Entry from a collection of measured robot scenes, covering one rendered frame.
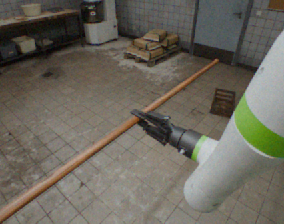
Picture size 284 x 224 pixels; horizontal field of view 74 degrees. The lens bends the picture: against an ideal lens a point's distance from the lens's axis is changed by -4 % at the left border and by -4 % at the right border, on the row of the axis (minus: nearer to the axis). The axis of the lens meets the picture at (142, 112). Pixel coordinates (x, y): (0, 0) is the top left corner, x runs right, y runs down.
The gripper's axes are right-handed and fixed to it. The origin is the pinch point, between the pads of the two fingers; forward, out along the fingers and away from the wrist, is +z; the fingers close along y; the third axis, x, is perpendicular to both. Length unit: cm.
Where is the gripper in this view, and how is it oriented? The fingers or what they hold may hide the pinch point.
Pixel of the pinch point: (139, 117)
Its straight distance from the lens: 78.5
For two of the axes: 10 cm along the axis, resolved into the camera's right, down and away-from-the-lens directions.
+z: -7.7, -3.7, 5.2
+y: 0.1, 8.1, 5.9
